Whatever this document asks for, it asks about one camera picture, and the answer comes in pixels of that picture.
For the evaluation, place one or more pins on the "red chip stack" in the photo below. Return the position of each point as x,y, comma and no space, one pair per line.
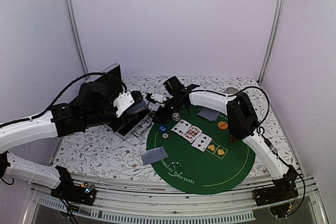
233,139

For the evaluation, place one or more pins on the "four of clubs card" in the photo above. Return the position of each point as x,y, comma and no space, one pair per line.
181,127

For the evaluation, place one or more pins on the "left aluminium corner post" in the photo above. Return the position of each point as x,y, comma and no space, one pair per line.
75,35

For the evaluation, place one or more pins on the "clear dealer button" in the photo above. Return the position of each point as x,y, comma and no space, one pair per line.
175,169

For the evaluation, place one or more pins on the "blue playing card deck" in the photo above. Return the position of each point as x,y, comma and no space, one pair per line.
136,108

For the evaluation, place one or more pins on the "orange big blind button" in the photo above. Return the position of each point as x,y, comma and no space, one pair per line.
222,125

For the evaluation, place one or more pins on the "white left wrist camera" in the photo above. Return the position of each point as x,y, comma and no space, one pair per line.
122,102

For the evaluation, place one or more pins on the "blue small blind button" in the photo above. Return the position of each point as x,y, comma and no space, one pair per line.
162,128

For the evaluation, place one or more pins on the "round green poker mat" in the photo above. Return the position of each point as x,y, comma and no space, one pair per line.
221,167

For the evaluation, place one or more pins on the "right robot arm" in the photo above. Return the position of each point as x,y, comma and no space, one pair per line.
243,123

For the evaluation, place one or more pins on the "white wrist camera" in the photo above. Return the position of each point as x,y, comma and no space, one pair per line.
122,102
155,98

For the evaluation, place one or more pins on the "aluminium corner post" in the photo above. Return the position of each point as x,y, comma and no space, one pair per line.
75,35
271,41

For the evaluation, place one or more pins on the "king of diamonds card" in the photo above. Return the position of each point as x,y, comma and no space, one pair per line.
192,133

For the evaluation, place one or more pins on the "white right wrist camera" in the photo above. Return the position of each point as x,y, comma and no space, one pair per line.
155,98

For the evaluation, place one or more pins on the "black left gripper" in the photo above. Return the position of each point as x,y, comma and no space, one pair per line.
125,119

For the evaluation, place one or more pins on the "black white chip stack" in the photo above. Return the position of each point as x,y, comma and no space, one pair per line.
175,117

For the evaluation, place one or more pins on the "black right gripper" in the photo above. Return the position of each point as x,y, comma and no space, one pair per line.
157,115

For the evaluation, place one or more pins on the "right aluminium corner post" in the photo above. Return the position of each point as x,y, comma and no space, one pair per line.
271,41

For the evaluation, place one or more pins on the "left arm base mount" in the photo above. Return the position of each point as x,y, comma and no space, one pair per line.
84,194

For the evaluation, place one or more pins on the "aluminium poker chip case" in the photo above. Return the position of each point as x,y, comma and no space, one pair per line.
112,104

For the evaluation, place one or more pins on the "three of spades card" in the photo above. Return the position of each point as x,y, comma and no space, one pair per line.
202,142

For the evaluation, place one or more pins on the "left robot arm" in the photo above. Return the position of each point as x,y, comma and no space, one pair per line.
58,120

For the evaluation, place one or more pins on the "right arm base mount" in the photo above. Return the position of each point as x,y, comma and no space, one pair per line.
283,189

